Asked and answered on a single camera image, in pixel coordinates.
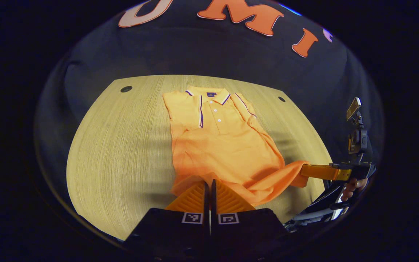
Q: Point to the orange T-shirt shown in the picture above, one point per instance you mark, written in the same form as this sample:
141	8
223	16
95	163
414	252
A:
224	145

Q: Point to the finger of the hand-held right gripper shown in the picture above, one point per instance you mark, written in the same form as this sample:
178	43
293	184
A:
322	171

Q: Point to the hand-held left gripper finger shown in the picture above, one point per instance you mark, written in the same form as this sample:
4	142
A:
207	203
213	203

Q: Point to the black backdrop cloth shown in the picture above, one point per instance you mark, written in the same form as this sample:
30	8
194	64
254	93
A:
195	47

